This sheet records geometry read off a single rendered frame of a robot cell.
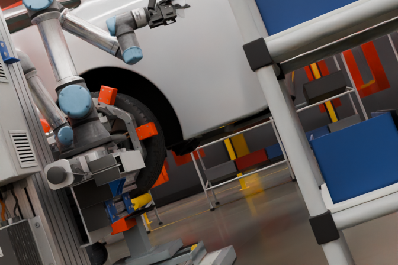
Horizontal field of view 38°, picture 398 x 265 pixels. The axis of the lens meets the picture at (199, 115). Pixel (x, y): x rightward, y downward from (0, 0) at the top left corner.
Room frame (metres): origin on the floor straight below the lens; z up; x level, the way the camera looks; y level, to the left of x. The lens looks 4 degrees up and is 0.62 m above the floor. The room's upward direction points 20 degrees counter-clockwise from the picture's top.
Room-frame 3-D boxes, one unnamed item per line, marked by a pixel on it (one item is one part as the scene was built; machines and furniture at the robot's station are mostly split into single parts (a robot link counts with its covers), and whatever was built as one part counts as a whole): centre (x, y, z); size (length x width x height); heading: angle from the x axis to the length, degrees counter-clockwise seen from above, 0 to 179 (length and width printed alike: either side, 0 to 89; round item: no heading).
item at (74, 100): (2.21, 0.42, 1.19); 0.15 x 0.12 x 0.55; 7
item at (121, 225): (3.18, 0.59, 0.48); 0.16 x 0.12 x 0.17; 169
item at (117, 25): (2.24, 0.16, 1.21); 0.11 x 0.08 x 0.09; 98
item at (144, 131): (3.09, 0.29, 0.85); 0.09 x 0.08 x 0.07; 79
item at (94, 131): (2.34, 0.44, 0.87); 0.15 x 0.15 x 0.10
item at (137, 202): (3.21, 0.46, 0.51); 0.29 x 0.06 x 0.06; 169
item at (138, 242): (3.31, 0.57, 0.32); 0.40 x 0.30 x 0.28; 79
